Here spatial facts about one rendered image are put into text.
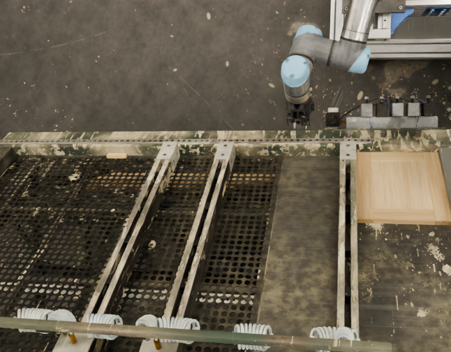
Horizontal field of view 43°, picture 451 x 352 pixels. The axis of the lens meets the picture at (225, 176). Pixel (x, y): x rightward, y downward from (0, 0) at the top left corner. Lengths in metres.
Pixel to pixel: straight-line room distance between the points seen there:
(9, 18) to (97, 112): 0.80
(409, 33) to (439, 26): 0.14
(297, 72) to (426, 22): 1.56
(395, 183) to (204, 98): 1.49
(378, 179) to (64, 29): 2.19
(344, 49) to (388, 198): 0.67
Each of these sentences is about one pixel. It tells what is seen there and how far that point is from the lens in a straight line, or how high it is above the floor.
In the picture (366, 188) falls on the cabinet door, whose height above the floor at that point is 1.10.
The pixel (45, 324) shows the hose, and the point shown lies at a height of 1.97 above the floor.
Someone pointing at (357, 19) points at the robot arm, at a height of 1.60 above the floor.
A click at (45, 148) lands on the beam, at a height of 0.90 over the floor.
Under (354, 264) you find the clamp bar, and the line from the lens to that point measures 1.77.
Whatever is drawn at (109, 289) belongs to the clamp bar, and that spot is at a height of 1.63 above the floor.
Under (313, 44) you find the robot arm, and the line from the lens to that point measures 1.65.
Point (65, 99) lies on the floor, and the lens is 3.63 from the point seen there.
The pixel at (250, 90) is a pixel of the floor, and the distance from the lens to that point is 3.26.
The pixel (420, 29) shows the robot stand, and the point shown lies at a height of 0.21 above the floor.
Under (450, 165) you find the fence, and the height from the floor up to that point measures 1.00.
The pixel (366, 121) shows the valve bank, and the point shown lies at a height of 0.74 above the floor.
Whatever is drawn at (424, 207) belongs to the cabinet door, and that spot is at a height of 1.18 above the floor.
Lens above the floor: 3.22
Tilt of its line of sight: 77 degrees down
